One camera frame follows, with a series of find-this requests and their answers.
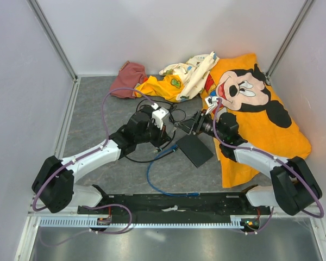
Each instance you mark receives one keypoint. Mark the grey slotted cable duct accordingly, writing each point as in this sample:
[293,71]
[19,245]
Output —
[97,222]

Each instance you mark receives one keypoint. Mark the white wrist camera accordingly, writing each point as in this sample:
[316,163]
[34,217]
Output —
[159,114]
[212,102]

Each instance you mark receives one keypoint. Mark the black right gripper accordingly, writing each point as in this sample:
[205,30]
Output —
[194,124]

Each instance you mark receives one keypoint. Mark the orange Mickey Mouse pillow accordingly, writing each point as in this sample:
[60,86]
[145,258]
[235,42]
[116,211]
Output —
[263,120]

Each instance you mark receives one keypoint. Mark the cream dinosaur print cloth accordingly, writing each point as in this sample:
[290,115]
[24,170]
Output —
[186,80]

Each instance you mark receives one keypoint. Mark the aluminium frame rail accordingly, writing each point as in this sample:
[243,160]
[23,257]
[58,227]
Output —
[313,209]

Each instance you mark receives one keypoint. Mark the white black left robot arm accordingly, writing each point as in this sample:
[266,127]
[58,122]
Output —
[55,185]

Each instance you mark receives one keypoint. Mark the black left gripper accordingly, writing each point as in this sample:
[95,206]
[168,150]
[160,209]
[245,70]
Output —
[162,136]

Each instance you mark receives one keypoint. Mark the yellow dinosaur garment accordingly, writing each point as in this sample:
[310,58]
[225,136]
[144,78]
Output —
[163,88]

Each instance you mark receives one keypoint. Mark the maroon red cloth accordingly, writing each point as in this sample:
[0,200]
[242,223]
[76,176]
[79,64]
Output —
[129,75]

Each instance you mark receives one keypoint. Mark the black network switch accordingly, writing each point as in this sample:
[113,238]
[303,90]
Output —
[195,150]

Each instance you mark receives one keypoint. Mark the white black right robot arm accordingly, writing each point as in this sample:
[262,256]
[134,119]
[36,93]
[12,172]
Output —
[293,187]

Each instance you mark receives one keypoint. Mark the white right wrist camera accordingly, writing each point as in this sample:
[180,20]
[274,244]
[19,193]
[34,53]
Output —
[212,102]

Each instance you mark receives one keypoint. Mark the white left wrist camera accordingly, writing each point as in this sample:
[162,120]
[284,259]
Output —
[159,114]

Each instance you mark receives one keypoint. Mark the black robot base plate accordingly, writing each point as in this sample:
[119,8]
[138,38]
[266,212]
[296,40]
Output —
[209,206]

